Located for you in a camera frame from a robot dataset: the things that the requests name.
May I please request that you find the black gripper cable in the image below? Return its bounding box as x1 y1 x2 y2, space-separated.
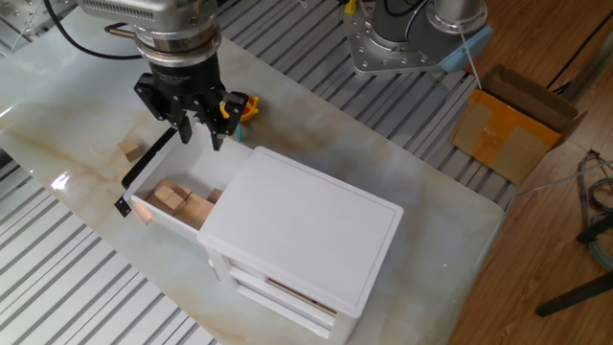
42 0 145 61

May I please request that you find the cardboard box with orange tape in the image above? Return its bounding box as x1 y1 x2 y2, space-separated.
449 63 588 187

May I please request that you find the silver perforated breadboard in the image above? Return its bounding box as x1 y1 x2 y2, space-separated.
0 0 82 37

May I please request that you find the black stand leg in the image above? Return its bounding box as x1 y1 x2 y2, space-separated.
576 214 613 244
534 271 613 318

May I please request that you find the grey cable coil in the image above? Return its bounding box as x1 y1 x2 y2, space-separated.
577 149 613 272

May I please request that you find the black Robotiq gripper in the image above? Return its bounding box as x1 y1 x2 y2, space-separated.
133 56 251 151

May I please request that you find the white drawer with black handle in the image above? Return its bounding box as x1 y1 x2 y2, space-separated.
113 125 255 245

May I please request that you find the yellow turtle bath toy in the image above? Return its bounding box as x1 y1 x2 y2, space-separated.
218 95 261 143

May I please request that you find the white drawer cabinet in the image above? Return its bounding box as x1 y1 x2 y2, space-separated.
196 146 405 345

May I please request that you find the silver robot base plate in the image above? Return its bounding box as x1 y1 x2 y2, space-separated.
343 9 444 77

